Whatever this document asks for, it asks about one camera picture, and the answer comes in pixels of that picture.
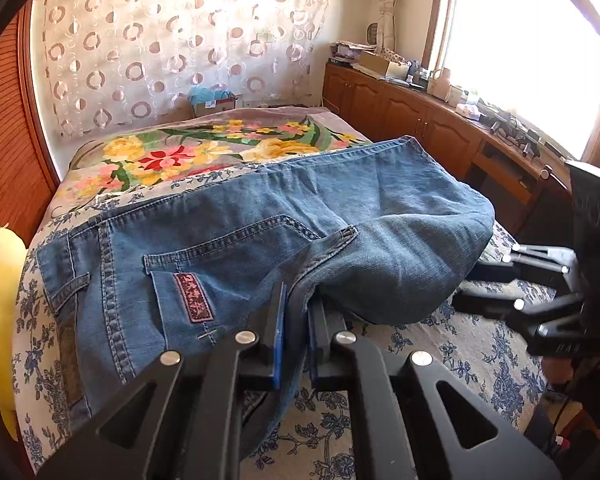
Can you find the wooden slatted wardrobe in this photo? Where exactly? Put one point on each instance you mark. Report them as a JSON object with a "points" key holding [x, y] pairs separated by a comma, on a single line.
{"points": [[10, 135]]}

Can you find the wooden side cabinet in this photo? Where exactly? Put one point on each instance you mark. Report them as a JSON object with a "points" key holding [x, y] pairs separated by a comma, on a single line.
{"points": [[405, 115]]}

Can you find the colourful flower blanket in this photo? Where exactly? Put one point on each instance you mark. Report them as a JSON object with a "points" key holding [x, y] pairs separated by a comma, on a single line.
{"points": [[180, 150]]}

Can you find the black devices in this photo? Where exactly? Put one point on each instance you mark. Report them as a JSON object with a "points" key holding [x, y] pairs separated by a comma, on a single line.
{"points": [[510, 130]]}

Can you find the stack of papers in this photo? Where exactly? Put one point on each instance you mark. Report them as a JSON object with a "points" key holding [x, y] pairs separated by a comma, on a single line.
{"points": [[350, 51]]}

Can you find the bundled window curtain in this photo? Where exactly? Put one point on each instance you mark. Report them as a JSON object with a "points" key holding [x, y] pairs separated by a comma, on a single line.
{"points": [[390, 5]]}

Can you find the open cardboard box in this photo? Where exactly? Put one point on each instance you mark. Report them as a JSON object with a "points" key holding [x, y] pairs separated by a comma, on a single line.
{"points": [[380, 66]]}

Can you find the blue floral bed sheet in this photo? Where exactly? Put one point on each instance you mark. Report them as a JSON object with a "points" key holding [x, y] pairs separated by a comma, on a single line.
{"points": [[455, 360]]}

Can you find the window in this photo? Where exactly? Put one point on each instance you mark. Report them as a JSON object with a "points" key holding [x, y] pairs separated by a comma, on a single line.
{"points": [[520, 50]]}

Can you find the yellow plush toy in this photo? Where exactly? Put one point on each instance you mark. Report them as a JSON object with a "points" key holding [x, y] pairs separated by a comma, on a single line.
{"points": [[0, 310]]}

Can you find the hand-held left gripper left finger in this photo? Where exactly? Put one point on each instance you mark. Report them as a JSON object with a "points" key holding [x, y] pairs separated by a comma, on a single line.
{"points": [[279, 340]]}

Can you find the sheer circle-pattern curtain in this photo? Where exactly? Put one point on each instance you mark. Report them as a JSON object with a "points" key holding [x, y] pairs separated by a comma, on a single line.
{"points": [[155, 35]]}

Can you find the dark blue bottle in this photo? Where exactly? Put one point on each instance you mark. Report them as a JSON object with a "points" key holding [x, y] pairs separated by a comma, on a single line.
{"points": [[416, 72]]}

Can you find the light blue bag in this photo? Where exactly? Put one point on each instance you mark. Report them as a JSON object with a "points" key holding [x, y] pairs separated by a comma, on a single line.
{"points": [[207, 94]]}

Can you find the small cardboard box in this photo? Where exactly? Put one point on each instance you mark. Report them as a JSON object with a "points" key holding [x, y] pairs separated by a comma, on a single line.
{"points": [[215, 109]]}

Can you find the blue denim pants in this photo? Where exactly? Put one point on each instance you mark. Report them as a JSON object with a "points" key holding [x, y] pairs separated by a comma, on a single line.
{"points": [[230, 210]]}

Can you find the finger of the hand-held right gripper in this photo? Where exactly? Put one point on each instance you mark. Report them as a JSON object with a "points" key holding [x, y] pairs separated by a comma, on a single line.
{"points": [[485, 302], [540, 262]]}

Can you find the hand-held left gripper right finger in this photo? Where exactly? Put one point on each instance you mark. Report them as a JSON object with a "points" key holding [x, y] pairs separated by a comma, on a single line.
{"points": [[316, 355]]}

